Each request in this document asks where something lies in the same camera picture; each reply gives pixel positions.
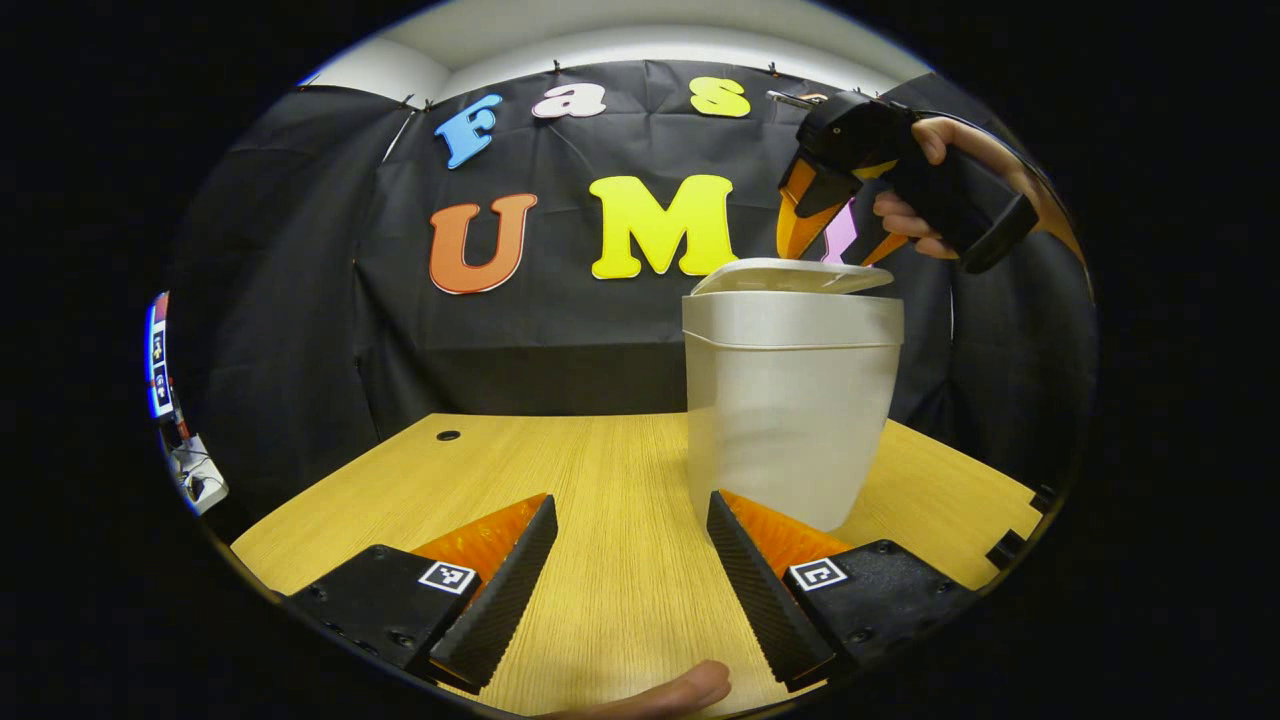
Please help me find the white desktop garbage bin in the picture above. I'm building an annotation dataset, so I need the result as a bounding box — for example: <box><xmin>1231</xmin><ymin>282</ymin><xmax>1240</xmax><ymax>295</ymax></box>
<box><xmin>682</xmin><ymin>258</ymin><xmax>906</xmax><ymax>533</ymax></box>

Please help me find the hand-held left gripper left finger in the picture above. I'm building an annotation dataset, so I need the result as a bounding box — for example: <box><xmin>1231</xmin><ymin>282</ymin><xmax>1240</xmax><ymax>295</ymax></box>
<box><xmin>285</xmin><ymin>493</ymin><xmax>559</xmax><ymax>696</ymax></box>

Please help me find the computer monitor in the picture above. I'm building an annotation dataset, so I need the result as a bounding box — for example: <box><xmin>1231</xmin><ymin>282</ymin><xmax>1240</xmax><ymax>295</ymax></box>
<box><xmin>146</xmin><ymin>293</ymin><xmax>178</xmax><ymax>421</ymax></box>

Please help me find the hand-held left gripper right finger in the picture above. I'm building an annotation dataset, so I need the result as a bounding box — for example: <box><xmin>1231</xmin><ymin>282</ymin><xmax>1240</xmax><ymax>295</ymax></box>
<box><xmin>706</xmin><ymin>490</ymin><xmax>981</xmax><ymax>693</ymax></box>

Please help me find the black backdrop cloth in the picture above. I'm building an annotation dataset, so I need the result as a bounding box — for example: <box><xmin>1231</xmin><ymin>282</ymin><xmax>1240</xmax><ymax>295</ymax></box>
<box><xmin>165</xmin><ymin>60</ymin><xmax>1099</xmax><ymax>511</ymax></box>

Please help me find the white side table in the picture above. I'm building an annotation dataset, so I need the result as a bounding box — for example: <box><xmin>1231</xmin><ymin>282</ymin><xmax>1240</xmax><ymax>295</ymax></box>
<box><xmin>163</xmin><ymin>433</ymin><xmax>231</xmax><ymax>517</ymax></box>

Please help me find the wooden desktop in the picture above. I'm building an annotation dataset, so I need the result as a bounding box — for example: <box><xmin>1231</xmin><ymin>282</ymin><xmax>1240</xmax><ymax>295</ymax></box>
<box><xmin>230</xmin><ymin>412</ymin><xmax>1043</xmax><ymax>717</ymax></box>

